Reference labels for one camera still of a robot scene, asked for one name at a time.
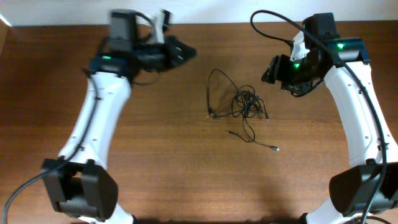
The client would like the black micro USB cable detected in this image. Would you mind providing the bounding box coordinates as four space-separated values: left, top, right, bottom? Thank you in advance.
226 105 280 152

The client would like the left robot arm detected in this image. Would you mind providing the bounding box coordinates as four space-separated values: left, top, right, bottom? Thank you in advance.
42 9 197 223

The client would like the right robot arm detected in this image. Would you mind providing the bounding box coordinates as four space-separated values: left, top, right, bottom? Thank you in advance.
262 13 397 223

